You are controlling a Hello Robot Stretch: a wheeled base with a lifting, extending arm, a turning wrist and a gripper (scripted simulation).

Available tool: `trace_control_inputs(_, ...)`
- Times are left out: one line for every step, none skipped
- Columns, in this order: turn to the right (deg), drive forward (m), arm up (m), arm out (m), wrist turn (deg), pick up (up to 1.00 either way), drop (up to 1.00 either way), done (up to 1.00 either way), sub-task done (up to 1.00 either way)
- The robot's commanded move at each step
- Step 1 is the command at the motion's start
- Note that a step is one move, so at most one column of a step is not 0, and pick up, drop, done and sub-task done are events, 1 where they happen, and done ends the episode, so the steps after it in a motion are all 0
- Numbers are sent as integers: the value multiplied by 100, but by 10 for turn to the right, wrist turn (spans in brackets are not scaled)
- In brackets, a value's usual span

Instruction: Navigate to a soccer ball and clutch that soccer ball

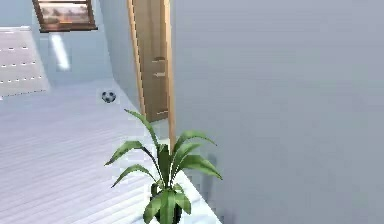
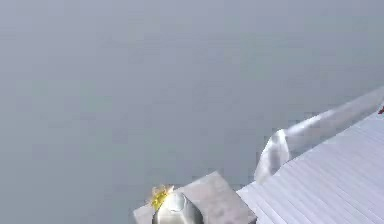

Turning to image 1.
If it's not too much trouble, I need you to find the white chest of drawers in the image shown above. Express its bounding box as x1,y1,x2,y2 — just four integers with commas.
0,25,52,101

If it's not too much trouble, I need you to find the green house plant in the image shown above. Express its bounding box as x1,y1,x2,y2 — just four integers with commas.
104,108,224,224

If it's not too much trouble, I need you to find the light wooden room door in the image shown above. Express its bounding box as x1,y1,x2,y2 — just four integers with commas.
126,0,177,152

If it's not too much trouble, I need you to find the black and white soccer ball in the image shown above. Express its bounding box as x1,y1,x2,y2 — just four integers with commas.
101,90,117,104

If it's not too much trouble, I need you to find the brown framed window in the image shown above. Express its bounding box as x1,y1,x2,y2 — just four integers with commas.
31,0,99,34

